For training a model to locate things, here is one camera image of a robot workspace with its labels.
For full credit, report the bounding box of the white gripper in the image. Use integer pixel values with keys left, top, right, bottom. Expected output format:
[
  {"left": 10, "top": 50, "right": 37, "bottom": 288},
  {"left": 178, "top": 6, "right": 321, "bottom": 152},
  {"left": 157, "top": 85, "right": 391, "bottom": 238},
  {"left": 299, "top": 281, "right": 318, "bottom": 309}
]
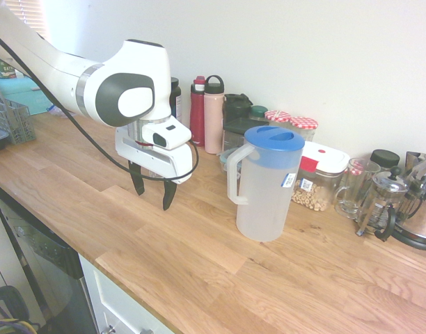
[{"left": 115, "top": 125, "right": 194, "bottom": 212}]

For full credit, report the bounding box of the translucent pitcher with blue lid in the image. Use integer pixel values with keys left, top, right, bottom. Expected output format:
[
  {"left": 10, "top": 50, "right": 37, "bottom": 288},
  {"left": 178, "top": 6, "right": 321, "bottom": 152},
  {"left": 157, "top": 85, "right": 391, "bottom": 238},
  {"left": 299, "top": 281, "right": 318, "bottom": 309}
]
[{"left": 226, "top": 125, "right": 306, "bottom": 243}]

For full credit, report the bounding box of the red water bottle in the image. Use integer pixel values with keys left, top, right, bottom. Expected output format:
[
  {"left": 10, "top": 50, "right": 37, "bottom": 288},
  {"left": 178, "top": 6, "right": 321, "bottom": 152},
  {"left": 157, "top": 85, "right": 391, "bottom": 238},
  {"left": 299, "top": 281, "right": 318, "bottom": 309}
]
[{"left": 189, "top": 75, "right": 206, "bottom": 148}]

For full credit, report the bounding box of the pink water bottle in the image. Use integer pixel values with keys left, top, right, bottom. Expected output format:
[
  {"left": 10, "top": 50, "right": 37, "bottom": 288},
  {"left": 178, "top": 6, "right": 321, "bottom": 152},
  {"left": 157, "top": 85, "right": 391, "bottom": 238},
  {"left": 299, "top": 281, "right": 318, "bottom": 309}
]
[{"left": 203, "top": 74, "right": 226, "bottom": 155}]

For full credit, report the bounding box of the glass container with teal lid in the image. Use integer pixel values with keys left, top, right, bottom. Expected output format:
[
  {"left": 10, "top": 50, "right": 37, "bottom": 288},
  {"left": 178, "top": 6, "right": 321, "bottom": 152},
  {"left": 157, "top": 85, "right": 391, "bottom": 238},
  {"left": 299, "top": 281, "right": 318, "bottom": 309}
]
[{"left": 218, "top": 148, "right": 242, "bottom": 175}]

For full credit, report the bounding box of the dark protein powder tub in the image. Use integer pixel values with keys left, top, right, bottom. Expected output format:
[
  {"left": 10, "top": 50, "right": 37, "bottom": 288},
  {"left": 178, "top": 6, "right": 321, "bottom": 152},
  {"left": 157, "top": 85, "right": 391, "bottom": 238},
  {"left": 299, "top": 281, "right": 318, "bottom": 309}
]
[{"left": 170, "top": 77, "right": 183, "bottom": 123}]

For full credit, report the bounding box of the clear container with black lid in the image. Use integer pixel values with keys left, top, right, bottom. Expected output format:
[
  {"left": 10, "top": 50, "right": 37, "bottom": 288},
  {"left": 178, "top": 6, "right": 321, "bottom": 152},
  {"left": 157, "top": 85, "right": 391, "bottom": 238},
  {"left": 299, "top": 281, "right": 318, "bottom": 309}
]
[{"left": 221, "top": 117, "right": 270, "bottom": 154}]

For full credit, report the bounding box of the dark green shaker bottle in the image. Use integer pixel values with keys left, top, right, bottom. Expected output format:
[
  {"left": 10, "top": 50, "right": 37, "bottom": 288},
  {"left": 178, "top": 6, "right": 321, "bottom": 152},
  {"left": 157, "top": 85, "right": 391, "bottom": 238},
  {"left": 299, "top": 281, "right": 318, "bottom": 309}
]
[{"left": 222, "top": 93, "right": 253, "bottom": 126}]

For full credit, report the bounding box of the white cabinet drawer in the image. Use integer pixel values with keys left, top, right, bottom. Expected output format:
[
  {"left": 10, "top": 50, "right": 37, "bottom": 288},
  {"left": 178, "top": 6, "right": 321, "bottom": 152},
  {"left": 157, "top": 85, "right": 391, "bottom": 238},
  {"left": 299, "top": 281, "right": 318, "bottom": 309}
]
[{"left": 78, "top": 253, "right": 174, "bottom": 334}]

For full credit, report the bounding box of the stainless steel dishwasher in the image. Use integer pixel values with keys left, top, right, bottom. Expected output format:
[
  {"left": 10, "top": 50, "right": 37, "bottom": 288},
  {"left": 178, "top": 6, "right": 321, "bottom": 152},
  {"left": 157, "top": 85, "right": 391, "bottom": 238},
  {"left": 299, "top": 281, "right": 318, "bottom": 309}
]
[{"left": 0, "top": 183, "right": 96, "bottom": 334}]

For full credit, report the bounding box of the jar with green lid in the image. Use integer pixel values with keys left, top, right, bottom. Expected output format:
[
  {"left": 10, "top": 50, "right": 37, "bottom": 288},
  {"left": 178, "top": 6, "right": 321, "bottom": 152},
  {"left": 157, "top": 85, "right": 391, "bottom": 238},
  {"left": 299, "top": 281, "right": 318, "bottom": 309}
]
[{"left": 249, "top": 105, "right": 269, "bottom": 122}]

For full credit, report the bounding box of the grey cutlery basket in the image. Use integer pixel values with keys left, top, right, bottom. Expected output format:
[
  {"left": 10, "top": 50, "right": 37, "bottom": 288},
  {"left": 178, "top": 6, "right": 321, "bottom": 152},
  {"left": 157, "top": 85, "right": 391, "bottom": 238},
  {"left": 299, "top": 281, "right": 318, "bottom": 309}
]
[{"left": 0, "top": 91, "right": 38, "bottom": 145}]

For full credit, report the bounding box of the teal bread box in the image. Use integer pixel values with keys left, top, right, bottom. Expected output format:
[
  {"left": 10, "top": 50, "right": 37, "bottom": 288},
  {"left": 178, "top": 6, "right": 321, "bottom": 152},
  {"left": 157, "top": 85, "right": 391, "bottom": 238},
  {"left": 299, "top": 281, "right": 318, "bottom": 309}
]
[{"left": 0, "top": 74, "right": 56, "bottom": 116}]

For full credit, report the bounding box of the cereal container with white lid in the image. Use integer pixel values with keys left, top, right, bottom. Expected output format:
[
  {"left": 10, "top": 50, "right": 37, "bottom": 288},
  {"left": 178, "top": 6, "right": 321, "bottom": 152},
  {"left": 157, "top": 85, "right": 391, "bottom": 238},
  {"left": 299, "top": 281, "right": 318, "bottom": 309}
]
[{"left": 291, "top": 141, "right": 351, "bottom": 212}]

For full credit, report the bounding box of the green oatmeal cup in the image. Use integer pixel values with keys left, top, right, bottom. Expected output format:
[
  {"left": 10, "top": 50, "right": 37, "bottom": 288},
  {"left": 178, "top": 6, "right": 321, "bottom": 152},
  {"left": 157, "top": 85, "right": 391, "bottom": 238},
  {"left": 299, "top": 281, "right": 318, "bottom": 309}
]
[{"left": 0, "top": 58, "right": 17, "bottom": 79}]

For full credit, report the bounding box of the clear glass mug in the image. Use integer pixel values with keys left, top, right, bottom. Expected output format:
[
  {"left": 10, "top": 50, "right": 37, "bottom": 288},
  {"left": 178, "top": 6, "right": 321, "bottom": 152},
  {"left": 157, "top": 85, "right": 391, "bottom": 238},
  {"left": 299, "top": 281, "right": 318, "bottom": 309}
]
[{"left": 333, "top": 157, "right": 381, "bottom": 220}]

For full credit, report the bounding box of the small jar red checkered lid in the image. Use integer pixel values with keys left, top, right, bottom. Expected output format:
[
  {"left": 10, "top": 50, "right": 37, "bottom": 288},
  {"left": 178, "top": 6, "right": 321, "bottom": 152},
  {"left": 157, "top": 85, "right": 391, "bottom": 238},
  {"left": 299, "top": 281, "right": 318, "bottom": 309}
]
[{"left": 348, "top": 164, "right": 366, "bottom": 182}]

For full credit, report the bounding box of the window blind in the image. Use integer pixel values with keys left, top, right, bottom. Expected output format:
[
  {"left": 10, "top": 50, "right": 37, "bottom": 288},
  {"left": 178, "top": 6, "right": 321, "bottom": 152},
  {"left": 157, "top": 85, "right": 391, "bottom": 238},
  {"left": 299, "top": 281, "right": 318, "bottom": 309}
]
[{"left": 17, "top": 0, "right": 49, "bottom": 38}]

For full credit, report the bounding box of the glass french press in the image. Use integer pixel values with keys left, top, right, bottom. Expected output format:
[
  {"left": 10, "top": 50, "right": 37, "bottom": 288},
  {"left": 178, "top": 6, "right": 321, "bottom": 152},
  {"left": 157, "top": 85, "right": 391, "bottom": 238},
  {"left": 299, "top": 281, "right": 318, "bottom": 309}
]
[{"left": 354, "top": 166, "right": 409, "bottom": 242}]

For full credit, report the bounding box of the jar with black lid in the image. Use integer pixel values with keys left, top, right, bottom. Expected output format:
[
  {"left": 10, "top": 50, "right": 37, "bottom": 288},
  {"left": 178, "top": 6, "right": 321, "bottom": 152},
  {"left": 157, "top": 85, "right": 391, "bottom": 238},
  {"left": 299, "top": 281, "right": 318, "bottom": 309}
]
[{"left": 370, "top": 149, "right": 401, "bottom": 172}]

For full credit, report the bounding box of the stainless steel electric kettle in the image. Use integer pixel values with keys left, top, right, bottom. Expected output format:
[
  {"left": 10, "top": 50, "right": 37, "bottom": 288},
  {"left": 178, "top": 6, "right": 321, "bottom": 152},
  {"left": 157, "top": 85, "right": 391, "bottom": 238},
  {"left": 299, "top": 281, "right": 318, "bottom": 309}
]
[{"left": 390, "top": 150, "right": 426, "bottom": 252}]

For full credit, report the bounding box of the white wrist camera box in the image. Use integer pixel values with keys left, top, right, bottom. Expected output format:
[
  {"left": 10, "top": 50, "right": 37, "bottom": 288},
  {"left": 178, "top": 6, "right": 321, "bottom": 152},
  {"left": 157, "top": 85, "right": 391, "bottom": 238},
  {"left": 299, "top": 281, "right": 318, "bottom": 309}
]
[{"left": 142, "top": 116, "right": 193, "bottom": 151}]

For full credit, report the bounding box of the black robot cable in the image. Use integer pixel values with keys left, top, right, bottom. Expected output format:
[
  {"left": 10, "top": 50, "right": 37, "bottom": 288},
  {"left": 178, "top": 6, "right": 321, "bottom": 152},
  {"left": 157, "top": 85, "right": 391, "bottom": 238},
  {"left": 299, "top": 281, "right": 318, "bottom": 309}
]
[{"left": 0, "top": 30, "right": 200, "bottom": 185}]

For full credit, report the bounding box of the dark bag with cords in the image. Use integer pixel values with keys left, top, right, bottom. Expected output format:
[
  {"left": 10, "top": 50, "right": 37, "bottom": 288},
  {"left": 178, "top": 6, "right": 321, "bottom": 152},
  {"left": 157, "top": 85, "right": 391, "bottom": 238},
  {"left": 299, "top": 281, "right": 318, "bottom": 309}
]
[{"left": 0, "top": 285, "right": 40, "bottom": 334}]

